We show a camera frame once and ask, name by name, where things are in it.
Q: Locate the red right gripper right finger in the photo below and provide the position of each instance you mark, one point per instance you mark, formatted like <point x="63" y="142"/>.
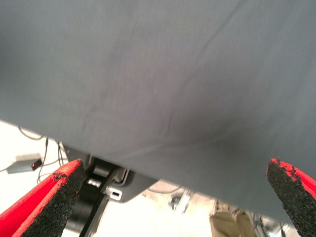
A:
<point x="296" y="202"/>

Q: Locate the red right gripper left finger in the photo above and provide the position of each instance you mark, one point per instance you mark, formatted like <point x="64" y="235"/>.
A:
<point x="37" y="212"/>

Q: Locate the grey box with red light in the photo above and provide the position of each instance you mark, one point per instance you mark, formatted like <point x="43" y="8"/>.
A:
<point x="19" y="168"/>

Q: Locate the khaki trouser leg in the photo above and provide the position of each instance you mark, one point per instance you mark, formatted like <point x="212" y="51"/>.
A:
<point x="227" y="224"/>

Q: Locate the laced shoe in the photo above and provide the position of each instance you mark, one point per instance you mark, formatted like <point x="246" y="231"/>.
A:
<point x="223" y="207"/>

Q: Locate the grey caster wheel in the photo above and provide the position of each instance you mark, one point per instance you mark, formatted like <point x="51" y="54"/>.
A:
<point x="175" y="202"/>

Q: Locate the dark grey table cloth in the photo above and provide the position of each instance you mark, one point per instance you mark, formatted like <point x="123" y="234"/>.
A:
<point x="158" y="74"/>

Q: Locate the grey aluminium frame post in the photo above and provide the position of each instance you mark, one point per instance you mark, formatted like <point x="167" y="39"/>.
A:
<point x="269" y="227"/>

